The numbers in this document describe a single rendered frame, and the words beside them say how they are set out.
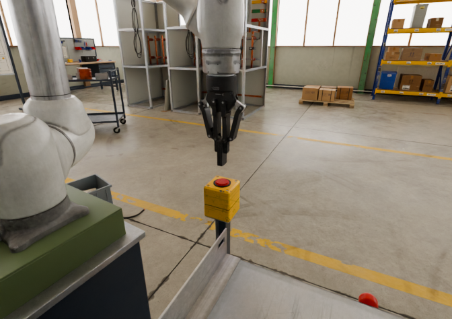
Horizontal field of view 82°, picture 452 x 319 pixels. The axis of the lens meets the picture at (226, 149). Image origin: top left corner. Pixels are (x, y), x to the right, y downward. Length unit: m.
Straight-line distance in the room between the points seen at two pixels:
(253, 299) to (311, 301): 0.10
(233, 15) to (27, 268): 0.68
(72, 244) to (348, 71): 8.43
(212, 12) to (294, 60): 8.33
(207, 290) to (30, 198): 0.45
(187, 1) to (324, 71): 8.12
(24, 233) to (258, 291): 0.54
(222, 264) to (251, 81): 5.64
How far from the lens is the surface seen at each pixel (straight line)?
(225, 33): 0.60
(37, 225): 0.78
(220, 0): 0.61
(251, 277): 0.56
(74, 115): 0.88
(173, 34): 5.73
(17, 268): 0.72
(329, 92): 6.48
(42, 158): 0.73
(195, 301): 0.52
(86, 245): 0.78
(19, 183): 0.73
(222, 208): 0.74
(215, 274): 0.56
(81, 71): 4.58
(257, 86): 6.04
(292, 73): 8.93
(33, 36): 0.87
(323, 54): 8.76
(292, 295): 0.55
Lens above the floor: 1.26
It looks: 21 degrees down
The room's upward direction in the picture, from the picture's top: straight up
